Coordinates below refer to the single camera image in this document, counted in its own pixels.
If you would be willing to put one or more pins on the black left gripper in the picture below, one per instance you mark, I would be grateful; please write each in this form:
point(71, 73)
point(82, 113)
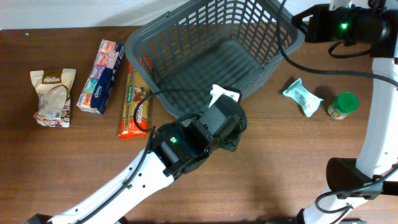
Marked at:
point(233, 141)

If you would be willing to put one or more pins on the mint green wipes packet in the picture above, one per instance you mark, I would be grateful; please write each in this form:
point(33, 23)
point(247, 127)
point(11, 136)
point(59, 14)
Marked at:
point(307, 100)

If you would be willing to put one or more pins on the green lid jar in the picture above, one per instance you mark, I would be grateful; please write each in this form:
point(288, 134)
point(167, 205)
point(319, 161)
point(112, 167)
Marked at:
point(343, 105)

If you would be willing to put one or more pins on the Kleenex tissue multipack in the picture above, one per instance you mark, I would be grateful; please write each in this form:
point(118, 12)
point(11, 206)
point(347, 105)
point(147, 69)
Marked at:
point(97, 89)

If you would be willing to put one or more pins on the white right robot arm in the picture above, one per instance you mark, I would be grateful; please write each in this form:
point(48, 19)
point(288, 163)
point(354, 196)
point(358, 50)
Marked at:
point(352, 182)

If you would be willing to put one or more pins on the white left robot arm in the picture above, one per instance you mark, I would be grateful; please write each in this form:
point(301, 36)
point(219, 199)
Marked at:
point(172, 150)

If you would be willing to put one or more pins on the grey plastic basket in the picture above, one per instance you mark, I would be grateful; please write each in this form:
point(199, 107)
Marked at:
point(184, 52)

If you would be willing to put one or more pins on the spaghetti packet orange ends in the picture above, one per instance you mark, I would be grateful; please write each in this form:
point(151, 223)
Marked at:
point(136, 90)

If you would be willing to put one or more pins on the beige Panisse snack bag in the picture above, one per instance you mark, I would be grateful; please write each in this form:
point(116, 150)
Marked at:
point(53, 90)

